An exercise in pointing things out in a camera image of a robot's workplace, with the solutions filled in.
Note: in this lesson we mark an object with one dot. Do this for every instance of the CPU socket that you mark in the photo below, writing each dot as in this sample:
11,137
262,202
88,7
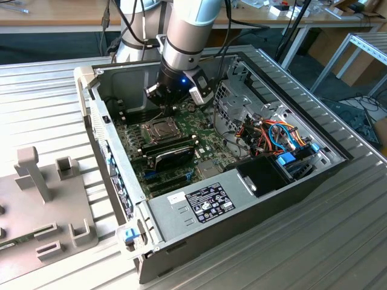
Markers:
146,133

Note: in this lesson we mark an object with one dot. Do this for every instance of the black expansion slot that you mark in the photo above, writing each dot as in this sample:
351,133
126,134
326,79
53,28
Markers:
167,181
170,188

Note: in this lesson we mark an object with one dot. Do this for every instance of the silver CPU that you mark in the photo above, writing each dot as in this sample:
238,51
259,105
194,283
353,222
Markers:
161,130

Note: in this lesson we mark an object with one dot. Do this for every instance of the small white box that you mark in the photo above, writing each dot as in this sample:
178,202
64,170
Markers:
275,11

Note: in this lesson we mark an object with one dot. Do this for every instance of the silver chipset heatsink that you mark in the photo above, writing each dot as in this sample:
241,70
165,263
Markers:
208,170

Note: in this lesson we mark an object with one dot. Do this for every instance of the thin metal locking lever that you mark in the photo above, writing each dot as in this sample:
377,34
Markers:
158,116

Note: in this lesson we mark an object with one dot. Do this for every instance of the blue expansion slot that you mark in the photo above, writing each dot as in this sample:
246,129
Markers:
149,174

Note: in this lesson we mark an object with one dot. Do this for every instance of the graphics card with black cooler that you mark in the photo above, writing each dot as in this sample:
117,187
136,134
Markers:
175,158

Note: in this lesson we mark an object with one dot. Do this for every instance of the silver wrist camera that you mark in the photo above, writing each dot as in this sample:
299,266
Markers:
196,98

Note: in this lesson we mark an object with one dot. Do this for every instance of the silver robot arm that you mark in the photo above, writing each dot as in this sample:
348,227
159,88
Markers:
181,36

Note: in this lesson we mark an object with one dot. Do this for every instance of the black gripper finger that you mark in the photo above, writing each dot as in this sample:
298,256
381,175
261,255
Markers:
152,95

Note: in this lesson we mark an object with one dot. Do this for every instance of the open flat cardboard box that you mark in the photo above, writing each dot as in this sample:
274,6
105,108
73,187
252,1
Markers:
347,7

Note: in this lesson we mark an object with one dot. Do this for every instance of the open PC case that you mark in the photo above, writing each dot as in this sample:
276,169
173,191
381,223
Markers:
242,241

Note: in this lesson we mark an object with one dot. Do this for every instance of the blue disk carrier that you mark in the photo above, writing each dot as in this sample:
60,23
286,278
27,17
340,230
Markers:
286,158

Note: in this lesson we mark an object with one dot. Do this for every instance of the black stand pole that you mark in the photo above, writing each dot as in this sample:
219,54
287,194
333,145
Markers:
297,21

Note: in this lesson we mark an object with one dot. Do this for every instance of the silver metal disk bay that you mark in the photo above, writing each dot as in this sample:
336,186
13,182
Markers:
239,101

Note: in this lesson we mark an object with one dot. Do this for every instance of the brown cardboard box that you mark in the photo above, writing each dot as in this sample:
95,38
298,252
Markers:
366,74
323,45
381,133

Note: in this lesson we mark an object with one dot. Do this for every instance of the black camera bracket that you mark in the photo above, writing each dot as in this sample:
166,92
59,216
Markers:
205,86

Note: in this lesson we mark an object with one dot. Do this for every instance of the aluminium profile frame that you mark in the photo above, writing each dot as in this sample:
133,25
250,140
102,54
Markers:
372,49

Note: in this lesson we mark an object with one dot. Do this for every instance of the grey power supply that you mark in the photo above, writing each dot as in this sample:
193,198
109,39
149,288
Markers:
178,220

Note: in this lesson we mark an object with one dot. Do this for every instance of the long wooden desk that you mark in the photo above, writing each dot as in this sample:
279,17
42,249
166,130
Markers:
332,20

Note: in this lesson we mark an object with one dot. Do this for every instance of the blue case latch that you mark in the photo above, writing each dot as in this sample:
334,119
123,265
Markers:
130,235

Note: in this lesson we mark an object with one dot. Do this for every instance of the green RAM stick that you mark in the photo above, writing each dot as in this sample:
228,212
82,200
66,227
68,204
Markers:
12,243
167,147

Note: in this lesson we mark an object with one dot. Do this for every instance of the grey parts rack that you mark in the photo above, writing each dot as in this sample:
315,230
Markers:
30,205

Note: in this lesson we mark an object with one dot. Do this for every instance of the green motherboard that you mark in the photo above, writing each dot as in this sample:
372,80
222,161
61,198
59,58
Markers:
208,142

